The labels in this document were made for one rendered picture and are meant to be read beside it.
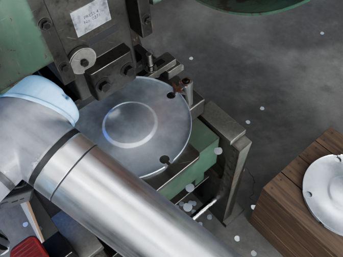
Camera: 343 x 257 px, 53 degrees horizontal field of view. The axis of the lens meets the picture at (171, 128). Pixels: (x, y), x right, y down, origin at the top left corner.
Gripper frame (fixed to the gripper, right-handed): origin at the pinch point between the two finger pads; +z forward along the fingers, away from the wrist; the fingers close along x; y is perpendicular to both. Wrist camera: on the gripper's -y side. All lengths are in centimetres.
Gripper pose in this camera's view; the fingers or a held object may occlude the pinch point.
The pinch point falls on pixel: (7, 242)
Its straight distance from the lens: 69.5
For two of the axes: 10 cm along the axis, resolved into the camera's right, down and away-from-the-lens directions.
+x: 6.5, 6.2, -4.4
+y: -7.6, 5.6, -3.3
